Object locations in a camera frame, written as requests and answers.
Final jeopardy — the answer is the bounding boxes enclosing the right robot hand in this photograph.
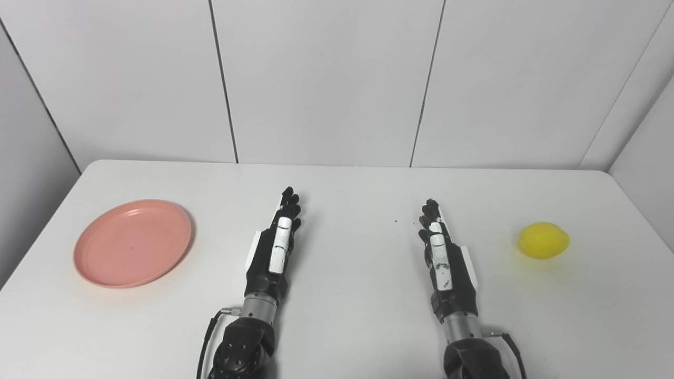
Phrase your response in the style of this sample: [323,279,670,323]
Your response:
[419,198,479,323]

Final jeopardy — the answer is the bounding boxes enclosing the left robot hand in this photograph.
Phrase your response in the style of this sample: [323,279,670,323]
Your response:
[244,186,303,305]

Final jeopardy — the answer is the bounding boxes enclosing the yellow lemon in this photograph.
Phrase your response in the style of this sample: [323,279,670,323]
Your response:
[518,222,570,261]

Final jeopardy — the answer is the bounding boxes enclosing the pink round plate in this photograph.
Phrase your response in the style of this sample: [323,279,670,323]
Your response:
[73,199,193,289]

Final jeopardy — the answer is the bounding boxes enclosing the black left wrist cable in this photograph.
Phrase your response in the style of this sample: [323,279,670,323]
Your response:
[196,308,242,379]

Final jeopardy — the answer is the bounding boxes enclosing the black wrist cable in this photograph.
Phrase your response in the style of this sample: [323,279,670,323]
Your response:
[483,329,528,379]
[196,308,242,379]

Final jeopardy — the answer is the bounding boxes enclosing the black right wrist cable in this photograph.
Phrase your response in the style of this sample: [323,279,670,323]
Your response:
[483,329,528,379]

